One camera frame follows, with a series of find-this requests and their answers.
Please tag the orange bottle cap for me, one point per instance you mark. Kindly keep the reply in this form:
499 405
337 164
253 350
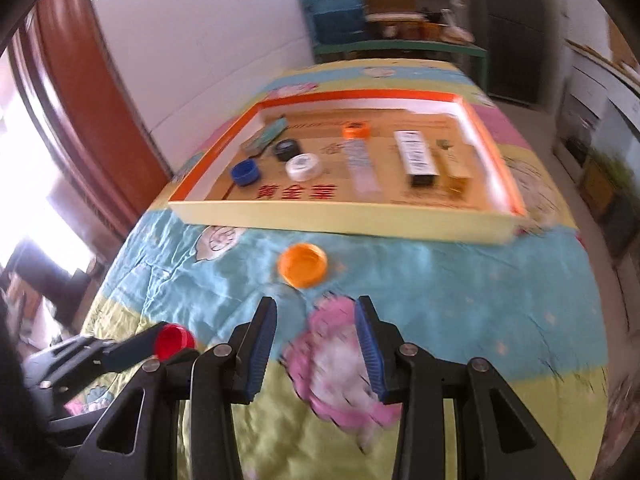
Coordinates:
302 265

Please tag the white kitchen counter cabinet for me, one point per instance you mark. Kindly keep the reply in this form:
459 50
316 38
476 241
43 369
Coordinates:
590 100

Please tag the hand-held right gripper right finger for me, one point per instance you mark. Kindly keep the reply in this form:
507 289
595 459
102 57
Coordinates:
372 355

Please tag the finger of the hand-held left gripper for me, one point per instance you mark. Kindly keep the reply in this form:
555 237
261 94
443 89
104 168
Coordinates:
127 352
181 356

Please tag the green potted plants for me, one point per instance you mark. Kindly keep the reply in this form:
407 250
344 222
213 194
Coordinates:
607 165

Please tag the white and black rectangular box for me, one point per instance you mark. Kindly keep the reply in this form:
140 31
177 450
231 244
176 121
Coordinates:
414 157

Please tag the red bottle cap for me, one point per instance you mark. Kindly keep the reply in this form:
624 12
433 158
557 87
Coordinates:
174 340

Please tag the floral tube with orange cap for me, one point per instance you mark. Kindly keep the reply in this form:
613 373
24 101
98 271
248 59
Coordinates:
361 160

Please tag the light blue rectangular box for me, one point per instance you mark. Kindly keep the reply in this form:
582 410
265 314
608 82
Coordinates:
265 135

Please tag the black bottle cap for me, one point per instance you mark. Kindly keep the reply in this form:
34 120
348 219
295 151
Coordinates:
286 149

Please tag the gold rectangular box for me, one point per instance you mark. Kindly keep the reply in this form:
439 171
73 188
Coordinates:
457 175

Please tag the plastic bag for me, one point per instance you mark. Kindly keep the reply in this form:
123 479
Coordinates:
457 34

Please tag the shallow orange-rimmed cardboard box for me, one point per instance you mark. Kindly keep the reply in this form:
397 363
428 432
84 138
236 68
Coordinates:
350 217

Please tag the blue bottle cap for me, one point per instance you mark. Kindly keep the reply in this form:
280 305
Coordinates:
246 172

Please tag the blue water jug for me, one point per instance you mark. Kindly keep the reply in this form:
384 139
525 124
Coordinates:
332 7

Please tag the black refrigerator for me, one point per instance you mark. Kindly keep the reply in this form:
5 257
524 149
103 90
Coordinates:
510 25

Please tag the printed pastel blanket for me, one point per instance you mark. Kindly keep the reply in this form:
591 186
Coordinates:
450 280

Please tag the red-brown wooden door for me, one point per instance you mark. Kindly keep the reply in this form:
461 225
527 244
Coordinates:
60 85

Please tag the cardboard wall panel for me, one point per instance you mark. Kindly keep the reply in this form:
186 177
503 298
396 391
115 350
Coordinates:
622 45

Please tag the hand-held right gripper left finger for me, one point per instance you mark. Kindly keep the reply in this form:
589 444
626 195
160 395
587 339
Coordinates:
260 355

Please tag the green storage shelf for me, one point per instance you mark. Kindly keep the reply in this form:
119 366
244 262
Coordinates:
400 49

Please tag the white bottle cap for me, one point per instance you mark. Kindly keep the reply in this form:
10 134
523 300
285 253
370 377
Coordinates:
303 166

